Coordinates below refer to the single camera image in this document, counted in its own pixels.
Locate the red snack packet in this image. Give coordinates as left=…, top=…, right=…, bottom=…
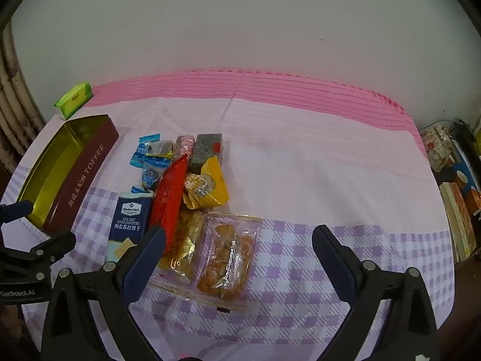
left=150, top=156, right=188, bottom=256

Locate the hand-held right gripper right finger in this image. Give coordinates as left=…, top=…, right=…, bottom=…
left=312, top=224, right=438, bottom=361

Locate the maroon tin box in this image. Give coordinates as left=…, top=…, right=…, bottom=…
left=0, top=114, right=120, bottom=236

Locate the dark blue cracker packet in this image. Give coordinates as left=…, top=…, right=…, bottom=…
left=106, top=192, right=154, bottom=262

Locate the blue candy wrapper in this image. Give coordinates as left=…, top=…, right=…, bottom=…
left=131, top=168, right=162, bottom=196
left=130, top=133, right=170, bottom=168

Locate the golden snack packet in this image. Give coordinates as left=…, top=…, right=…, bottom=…
left=158, top=210, right=207, bottom=282

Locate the dark green block snack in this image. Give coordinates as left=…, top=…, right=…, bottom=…
left=188, top=133, right=225, bottom=175

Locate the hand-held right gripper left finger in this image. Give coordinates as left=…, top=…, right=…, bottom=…
left=41, top=226, right=168, bottom=361

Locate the pink purple checked tablecloth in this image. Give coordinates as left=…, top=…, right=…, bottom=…
left=0, top=69, right=456, bottom=361

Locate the clear zip bag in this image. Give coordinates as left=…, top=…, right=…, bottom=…
left=148, top=211, right=264, bottom=311

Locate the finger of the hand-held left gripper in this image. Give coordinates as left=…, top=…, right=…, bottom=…
left=0, top=232, right=76, bottom=279
left=0, top=200, right=34, bottom=222

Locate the yellow pastry packet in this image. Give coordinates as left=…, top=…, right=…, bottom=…
left=182, top=157, right=230, bottom=210

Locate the green tissue packet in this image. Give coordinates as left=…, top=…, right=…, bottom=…
left=54, top=83, right=94, bottom=121

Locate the pink snack bar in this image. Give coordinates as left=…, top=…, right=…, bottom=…
left=173, top=134, right=197, bottom=159

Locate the clear fried snack packet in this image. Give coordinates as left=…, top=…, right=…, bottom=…
left=196, top=214, right=262, bottom=302

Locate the blue picture box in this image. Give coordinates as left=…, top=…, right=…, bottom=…
left=449, top=139, right=481, bottom=211

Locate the orange patterned box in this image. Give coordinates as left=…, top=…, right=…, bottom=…
left=440, top=182, right=478, bottom=262

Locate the yellow-edged clear candy packet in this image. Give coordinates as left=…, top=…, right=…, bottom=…
left=146, top=140, right=176, bottom=160

